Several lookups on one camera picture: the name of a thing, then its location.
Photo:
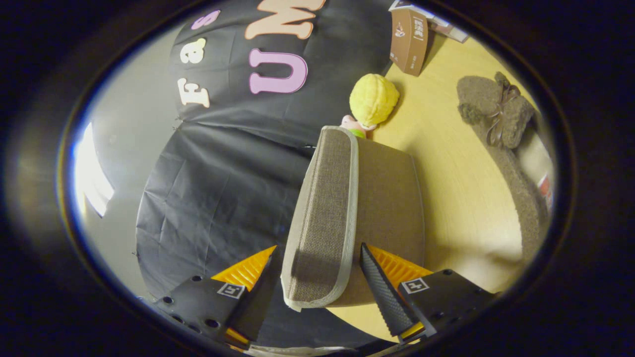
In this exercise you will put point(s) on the ceiling light panel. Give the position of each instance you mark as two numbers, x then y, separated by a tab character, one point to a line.
92	173

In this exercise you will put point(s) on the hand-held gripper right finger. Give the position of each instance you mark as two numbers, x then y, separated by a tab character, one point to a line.
387	297

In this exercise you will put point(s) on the yellow round plush toy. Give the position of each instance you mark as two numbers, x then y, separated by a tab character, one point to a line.
373	99

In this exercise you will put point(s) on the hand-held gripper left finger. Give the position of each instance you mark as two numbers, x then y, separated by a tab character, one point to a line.
260	302

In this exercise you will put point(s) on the grey-trimmed storage box lid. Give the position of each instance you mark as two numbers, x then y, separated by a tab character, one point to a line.
322	223

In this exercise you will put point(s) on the pinkish brown book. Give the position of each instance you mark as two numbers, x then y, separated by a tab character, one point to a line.
451	32

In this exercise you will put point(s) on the pink and green plush toy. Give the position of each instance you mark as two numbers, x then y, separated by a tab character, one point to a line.
354	126

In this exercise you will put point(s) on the brown fuzzy slipper shoe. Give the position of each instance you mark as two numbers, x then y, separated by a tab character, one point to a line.
478	96
526	218

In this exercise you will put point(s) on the black backdrop cloth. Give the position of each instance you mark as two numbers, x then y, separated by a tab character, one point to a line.
218	198

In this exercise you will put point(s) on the white book with portrait cover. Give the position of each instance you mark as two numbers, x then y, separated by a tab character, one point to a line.
412	5

